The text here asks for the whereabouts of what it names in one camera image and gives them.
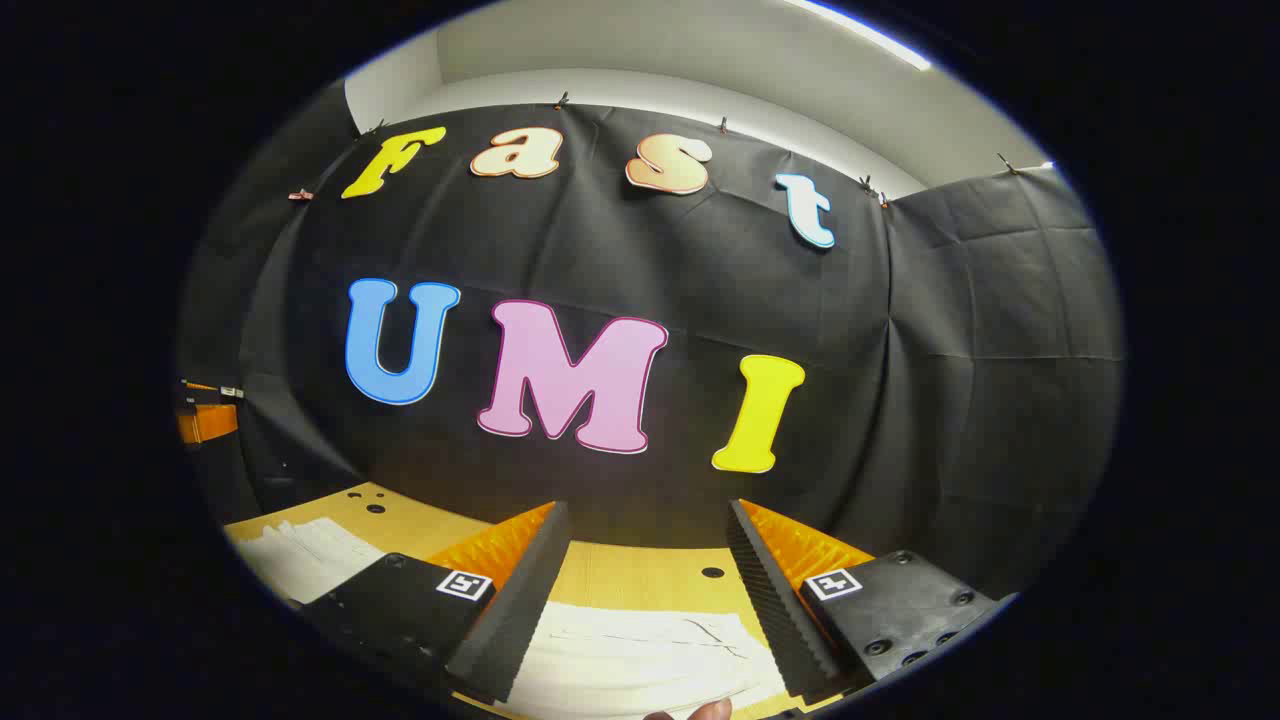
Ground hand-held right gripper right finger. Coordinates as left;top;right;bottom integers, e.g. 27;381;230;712
725;498;1001;706

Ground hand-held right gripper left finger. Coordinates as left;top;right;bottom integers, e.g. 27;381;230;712
298;500;573;704

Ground white jeans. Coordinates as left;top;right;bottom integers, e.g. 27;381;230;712
238;517;791;720

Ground black backdrop cloth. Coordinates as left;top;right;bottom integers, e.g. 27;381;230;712
178;75;1126;601

